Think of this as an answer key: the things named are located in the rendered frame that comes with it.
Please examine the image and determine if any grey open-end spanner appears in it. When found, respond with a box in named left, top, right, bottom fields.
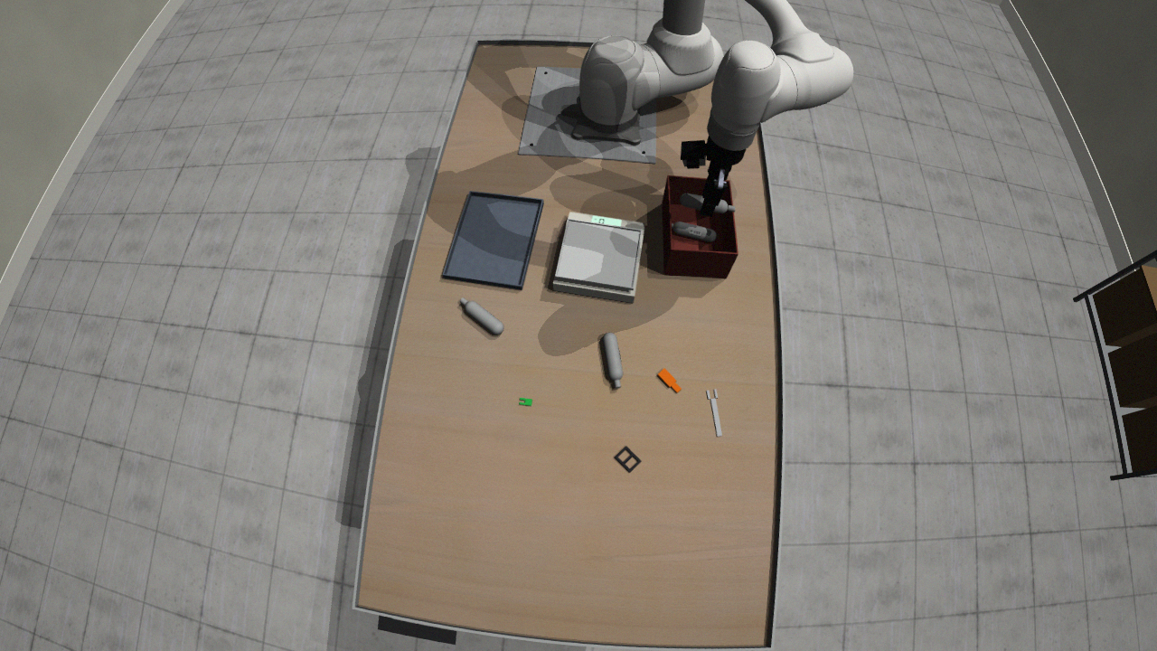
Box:
left=707, top=389, right=722, bottom=437

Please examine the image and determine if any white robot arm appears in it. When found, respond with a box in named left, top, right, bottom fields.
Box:
left=561, top=0, right=853, bottom=151

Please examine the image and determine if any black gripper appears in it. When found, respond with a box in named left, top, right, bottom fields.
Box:
left=701, top=136, right=746, bottom=217

